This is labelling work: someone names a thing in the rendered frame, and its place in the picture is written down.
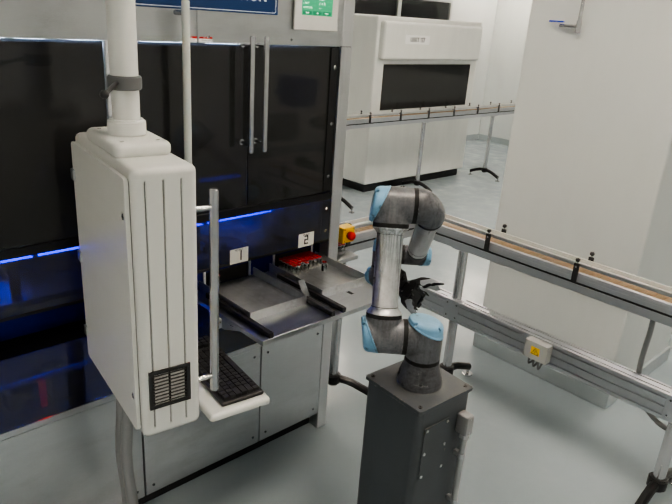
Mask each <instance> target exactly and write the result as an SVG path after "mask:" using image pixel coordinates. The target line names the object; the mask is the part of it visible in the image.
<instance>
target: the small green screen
mask: <svg viewBox="0 0 672 504"><path fill-rule="evenodd" d="M338 7H339V0H294V2H293V30H311V31H332V32H336V31H337V23H338Z"/></svg>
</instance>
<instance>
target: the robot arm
mask: <svg viewBox="0 0 672 504"><path fill-rule="evenodd" d="M444 219H445V208H444V206H443V203H442V202H441V200H440V199H439V198H438V196H436V195H435V194H434V193H433V192H431V191H429V190H427V189H424V188H411V187H397V186H391V185H389V186H378V187H376V189H375V191H374V194H373V198H372V203H371V207H370V213H369V221H371V222H373V228H374V229H375V230H376V232H377V237H376V238H375V240H374V244H373V249H372V251H373V253H372V265H371V266H370V267H368V268H367V270H366V272H365V280H366V281H367V282H368V283H369V284H371V285H372V286H373V290H372V304H371V307H370V308H368V309H367V310H366V316H365V315H364V316H362V317H361V324H362V340H363V348H364V350H365V351H367V352H373V353H377V354H378V353H385V354H399V355H405V356H404V360H403V362H402V364H401V365H400V367H399V369H398V372H397V382H398V384H399V385H400V386H401V387H402V388H404V389H405V390H408V391H410V392H413V393H418V394H430V393H434V392H436V391H438V390H439V389H440V388H441V386H442V375H441V370H440V364H439V363H440V356H441V349H442V341H443V339H444V336H443V333H444V327H443V324H442V323H441V321H439V320H438V319H437V318H435V317H433V316H431V315H428V314H424V313H417V312H416V310H417V311H418V309H417V308H416V307H418V308H420V307H421V305H422V304H421V302H422V301H423V300H424V299H423V298H424V297H425V296H426V295H427V296H429V295H428V294H427V292H425V291H423V290H421V289H420V286H422V288H424V289H433V290H435V291H439V290H440V288H439V286H440V285H444V284H445V283H444V282H442V281H439V280H436V279H431V278H426V277H420V278H417V279H412V280H407V276H406V271H404V270H402V269H401V264H404V265H418V266H429V265H430V264H431V260H432V249H431V247H430V246H431V244H432V241H433V239H434V236H435V234H436V231H437V229H439V228H440V227H441V226H442V224H443V222H444ZM409 224H415V227H414V230H413V233H412V236H411V239H410V242H409V245H403V235H404V233H405V232H407V231H408V230H409ZM399 296H400V298H401V303H402V305H403V306H404V307H405V308H406V309H407V310H408V311H409V312H410V313H411V315H410V316H409V317H408V319H402V313H401V312H400V310H399V309H398V298H399Z"/></svg>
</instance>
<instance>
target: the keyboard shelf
mask: <svg viewBox="0 0 672 504"><path fill-rule="evenodd" d="M269 402H270V398H269V397H268V396H267V395H266V394H265V393H263V394H262V395H259V396H255V397H252V398H249V399H246V400H243V401H240V402H237V403H234V404H231V405H227V406H224V407H223V406H222V405H221V404H220V403H219V402H218V401H217V400H216V399H215V398H214V396H213V395H212V394H211V393H210V392H209V391H208V390H207V388H206V387H205V386H204V385H203V384H202V383H201V382H199V408H200V409H201V411H202V412H203V413H204V414H205V415H206V417H207V418H208V419H209V420H210V421H212V422H214V421H218V420H221V419H224V418H227V417H230V416H233V415H236V414H239V413H242V412H245V411H248V410H251V409H254V408H257V407H260V406H263V405H266V404H268V403H269Z"/></svg>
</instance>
